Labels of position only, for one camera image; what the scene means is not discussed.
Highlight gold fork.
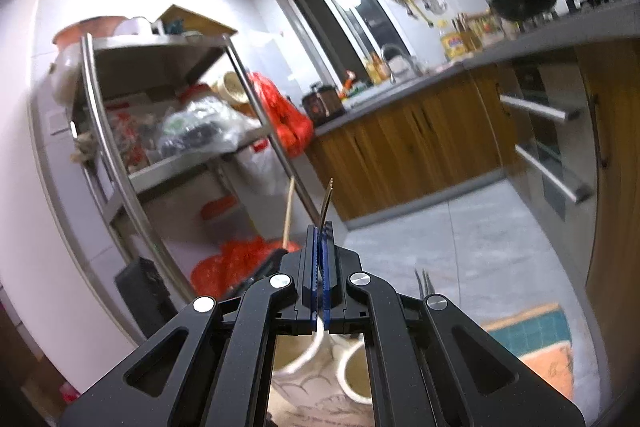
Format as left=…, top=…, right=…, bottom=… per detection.
left=318, top=178, right=335, bottom=238

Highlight wooden lower cabinets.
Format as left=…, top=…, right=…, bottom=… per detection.
left=305, top=39, right=640, bottom=308

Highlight hanging red plastic bag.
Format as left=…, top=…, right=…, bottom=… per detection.
left=247, top=72, right=316, bottom=158

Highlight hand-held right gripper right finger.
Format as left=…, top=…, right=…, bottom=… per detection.
left=320, top=232, right=586, bottom=427

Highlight white plastic bag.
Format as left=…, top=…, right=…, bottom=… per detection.
left=235, top=137, right=292, bottom=198

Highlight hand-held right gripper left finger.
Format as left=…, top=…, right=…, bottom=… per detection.
left=60, top=227, right=326, bottom=427

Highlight sliding window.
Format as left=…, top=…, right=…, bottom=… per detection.
left=285, top=0, right=416, bottom=82

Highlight large white ceramic cup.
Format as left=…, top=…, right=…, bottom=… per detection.
left=271, top=314, right=351, bottom=408

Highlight clear plastic bag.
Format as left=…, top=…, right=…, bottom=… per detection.
left=150, top=99, right=271, bottom=158

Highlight cardboard board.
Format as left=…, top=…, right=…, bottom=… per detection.
left=155, top=4, right=238, bottom=35

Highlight large red plastic bag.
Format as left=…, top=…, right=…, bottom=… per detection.
left=192, top=237, right=291, bottom=303

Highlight metal shelf rack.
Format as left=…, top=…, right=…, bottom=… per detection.
left=30, top=32, right=326, bottom=308

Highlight orange basin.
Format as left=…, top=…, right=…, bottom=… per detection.
left=52, top=14, right=131, bottom=48

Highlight printed table mat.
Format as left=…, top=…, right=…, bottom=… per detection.
left=267, top=302, right=576, bottom=427

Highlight built-in oven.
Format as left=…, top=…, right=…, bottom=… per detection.
left=500, top=54, right=598, bottom=220

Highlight wooden knife block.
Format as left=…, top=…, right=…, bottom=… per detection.
left=452, top=13, right=483, bottom=52

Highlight orange package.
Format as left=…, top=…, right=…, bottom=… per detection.
left=200, top=197, right=237, bottom=221

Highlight sink faucet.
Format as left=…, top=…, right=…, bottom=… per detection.
left=381, top=44, right=416, bottom=80

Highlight small white ceramic cup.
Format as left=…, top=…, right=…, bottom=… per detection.
left=337, top=338, right=374, bottom=404

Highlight rice cooker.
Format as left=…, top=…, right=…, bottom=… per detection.
left=301, top=83, right=346, bottom=120

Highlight wooden chopstick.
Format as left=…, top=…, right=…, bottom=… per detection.
left=281, top=177, right=296, bottom=254

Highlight black box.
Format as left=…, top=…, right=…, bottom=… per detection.
left=115, top=257, right=173, bottom=338

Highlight cooking oil bottle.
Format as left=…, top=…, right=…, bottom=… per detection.
left=440, top=21, right=466, bottom=60

